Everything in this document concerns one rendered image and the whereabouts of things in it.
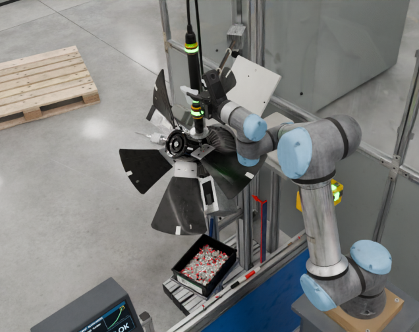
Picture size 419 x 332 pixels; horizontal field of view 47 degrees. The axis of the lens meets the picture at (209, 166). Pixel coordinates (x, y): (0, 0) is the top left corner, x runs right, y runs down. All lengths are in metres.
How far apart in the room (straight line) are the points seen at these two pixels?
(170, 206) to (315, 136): 0.87
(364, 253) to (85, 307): 0.80
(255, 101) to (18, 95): 3.04
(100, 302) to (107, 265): 1.71
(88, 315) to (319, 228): 0.66
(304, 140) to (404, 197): 1.15
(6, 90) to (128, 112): 1.18
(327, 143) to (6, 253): 2.60
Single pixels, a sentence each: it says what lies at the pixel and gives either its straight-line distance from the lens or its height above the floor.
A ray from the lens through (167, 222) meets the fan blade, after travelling 1.92.
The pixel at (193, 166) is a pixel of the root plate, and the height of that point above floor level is 1.12.
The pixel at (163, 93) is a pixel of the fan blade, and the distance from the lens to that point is 2.04.
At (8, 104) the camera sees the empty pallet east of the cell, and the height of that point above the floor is 0.13.
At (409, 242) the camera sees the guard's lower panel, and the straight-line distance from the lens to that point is 2.42.
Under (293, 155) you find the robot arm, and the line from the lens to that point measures 1.19.
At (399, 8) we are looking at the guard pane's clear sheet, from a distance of 1.94.
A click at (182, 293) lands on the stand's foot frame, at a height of 0.08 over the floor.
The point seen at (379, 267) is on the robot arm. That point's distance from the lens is 1.44.
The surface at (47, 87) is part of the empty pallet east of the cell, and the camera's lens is 4.76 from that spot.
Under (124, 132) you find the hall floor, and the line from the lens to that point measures 4.13.
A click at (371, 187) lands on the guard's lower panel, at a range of 2.36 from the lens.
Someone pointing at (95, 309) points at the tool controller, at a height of 1.25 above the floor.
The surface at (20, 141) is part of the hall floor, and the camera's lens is 4.35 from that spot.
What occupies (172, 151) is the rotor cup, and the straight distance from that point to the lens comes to 1.90.
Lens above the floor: 2.38
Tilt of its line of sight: 41 degrees down
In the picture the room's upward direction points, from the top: 5 degrees counter-clockwise
